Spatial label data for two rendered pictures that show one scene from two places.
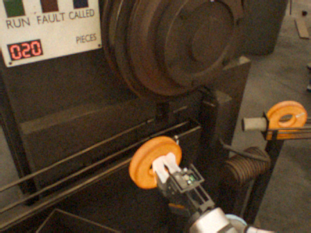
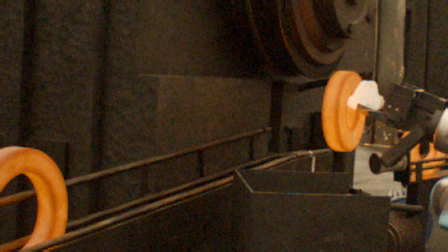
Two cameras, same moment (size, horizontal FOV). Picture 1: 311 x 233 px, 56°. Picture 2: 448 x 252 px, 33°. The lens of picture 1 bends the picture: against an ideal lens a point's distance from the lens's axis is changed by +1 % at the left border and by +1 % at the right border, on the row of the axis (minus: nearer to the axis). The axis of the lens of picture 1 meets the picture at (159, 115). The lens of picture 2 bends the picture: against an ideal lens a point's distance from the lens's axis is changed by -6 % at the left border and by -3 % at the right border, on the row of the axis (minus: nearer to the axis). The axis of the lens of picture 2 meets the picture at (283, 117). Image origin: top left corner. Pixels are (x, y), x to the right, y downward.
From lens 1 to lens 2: 1.22 m
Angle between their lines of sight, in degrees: 41
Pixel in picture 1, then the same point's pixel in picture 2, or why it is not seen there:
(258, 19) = not seen: hidden behind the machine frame
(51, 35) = not seen: outside the picture
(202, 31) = not seen: outside the picture
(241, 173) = (397, 228)
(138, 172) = (340, 104)
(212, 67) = (359, 20)
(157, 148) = (352, 76)
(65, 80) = (184, 25)
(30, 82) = (158, 12)
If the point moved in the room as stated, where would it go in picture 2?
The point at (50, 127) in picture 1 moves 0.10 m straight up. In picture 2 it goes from (180, 79) to (184, 26)
